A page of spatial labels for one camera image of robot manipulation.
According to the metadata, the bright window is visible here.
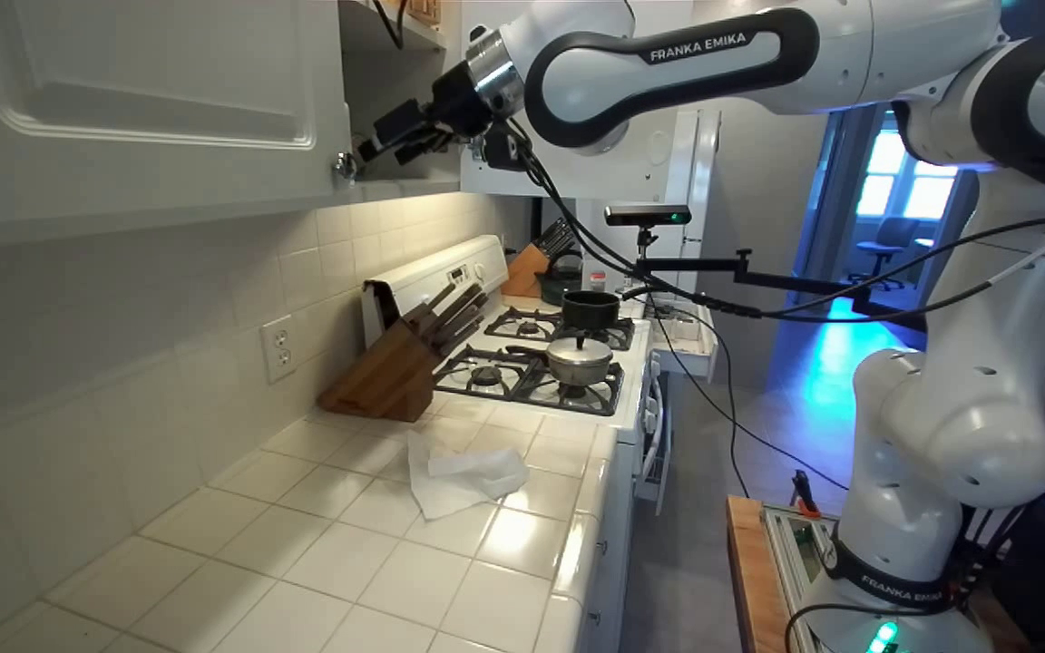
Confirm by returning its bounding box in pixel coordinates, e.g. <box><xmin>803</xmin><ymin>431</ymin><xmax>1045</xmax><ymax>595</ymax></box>
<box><xmin>853</xmin><ymin>115</ymin><xmax>962</xmax><ymax>223</ymax></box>

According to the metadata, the black stereo camera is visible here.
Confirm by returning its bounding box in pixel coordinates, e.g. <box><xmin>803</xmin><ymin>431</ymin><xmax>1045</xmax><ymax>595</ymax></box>
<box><xmin>602</xmin><ymin>198</ymin><xmax>696</xmax><ymax>233</ymax></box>

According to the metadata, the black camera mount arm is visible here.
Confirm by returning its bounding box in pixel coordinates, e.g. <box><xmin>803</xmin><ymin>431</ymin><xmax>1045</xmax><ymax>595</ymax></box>
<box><xmin>631</xmin><ymin>245</ymin><xmax>913</xmax><ymax>331</ymax></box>

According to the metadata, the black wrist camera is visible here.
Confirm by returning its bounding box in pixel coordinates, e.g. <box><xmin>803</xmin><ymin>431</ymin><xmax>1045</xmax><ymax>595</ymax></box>
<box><xmin>480</xmin><ymin>113</ymin><xmax>534</xmax><ymax>173</ymax></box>

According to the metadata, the black cooking pot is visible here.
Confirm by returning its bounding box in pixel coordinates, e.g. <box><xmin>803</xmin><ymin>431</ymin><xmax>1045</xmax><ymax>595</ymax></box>
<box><xmin>557</xmin><ymin>285</ymin><xmax>625</xmax><ymax>331</ymax></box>

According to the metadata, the wooden utensil holder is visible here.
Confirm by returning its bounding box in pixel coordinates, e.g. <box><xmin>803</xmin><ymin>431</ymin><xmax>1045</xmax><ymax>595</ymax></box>
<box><xmin>504</xmin><ymin>243</ymin><xmax>550</xmax><ymax>301</ymax></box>

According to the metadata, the wooden knife block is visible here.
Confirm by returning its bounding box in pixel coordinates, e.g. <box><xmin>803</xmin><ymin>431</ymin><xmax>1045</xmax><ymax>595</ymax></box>
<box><xmin>314</xmin><ymin>317</ymin><xmax>443</xmax><ymax>425</ymax></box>

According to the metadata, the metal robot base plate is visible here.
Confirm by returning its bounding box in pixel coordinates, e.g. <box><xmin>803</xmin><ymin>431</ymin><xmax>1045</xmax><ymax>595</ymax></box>
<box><xmin>760</xmin><ymin>500</ymin><xmax>846</xmax><ymax>609</ymax></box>

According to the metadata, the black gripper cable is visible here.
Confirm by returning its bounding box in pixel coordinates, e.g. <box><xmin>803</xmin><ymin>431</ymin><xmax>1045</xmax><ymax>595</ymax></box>
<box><xmin>492</xmin><ymin>113</ymin><xmax>1045</xmax><ymax>325</ymax></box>

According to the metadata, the black kitchen appliance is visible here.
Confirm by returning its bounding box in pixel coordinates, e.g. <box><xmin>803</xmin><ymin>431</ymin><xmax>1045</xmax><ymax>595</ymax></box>
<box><xmin>537</xmin><ymin>245</ymin><xmax>589</xmax><ymax>309</ymax></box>

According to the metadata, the white closed cabinet door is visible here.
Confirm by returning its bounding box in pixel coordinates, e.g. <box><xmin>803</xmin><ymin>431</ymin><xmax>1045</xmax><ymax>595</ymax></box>
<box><xmin>0</xmin><ymin>0</ymin><xmax>351</xmax><ymax>255</ymax></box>

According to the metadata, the white gas stove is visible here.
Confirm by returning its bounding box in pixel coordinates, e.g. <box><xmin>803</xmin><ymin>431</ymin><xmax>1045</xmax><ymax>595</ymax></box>
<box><xmin>356</xmin><ymin>233</ymin><xmax>682</xmax><ymax>653</ymax></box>

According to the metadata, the white open cabinet door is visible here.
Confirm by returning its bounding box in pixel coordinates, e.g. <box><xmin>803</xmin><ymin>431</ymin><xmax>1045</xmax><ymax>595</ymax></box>
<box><xmin>457</xmin><ymin>105</ymin><xmax>718</xmax><ymax>204</ymax></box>

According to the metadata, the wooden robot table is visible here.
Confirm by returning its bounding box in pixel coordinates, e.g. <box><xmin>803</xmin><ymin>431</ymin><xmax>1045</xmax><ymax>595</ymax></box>
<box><xmin>720</xmin><ymin>494</ymin><xmax>1035</xmax><ymax>653</ymax></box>

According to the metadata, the silver pan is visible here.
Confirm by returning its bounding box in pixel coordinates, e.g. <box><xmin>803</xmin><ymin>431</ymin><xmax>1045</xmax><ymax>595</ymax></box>
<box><xmin>544</xmin><ymin>335</ymin><xmax>615</xmax><ymax>388</ymax></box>

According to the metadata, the white wall outlet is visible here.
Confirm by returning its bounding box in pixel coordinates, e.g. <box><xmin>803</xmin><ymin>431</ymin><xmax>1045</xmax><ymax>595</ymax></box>
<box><xmin>257</xmin><ymin>311</ymin><xmax>302</xmax><ymax>384</ymax></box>

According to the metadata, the black wire in cabinet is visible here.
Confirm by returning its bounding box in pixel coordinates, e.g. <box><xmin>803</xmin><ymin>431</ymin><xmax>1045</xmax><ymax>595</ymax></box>
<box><xmin>367</xmin><ymin>0</ymin><xmax>413</xmax><ymax>53</ymax></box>

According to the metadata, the metal cabinet knob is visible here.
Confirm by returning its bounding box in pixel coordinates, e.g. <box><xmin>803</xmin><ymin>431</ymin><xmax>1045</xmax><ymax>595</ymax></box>
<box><xmin>325</xmin><ymin>144</ymin><xmax>362</xmax><ymax>185</ymax></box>

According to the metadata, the red black clamp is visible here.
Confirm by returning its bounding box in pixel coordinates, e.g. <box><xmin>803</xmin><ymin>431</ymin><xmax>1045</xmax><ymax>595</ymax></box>
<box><xmin>783</xmin><ymin>464</ymin><xmax>821</xmax><ymax>520</ymax></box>

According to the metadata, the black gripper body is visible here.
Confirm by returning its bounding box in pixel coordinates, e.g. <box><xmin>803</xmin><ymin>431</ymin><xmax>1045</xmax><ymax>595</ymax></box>
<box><xmin>422</xmin><ymin>58</ymin><xmax>498</xmax><ymax>140</ymax></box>

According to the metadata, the clear plastic bag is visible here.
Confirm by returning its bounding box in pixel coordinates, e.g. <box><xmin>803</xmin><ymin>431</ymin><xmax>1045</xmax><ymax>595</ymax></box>
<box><xmin>403</xmin><ymin>431</ymin><xmax>534</xmax><ymax>525</ymax></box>

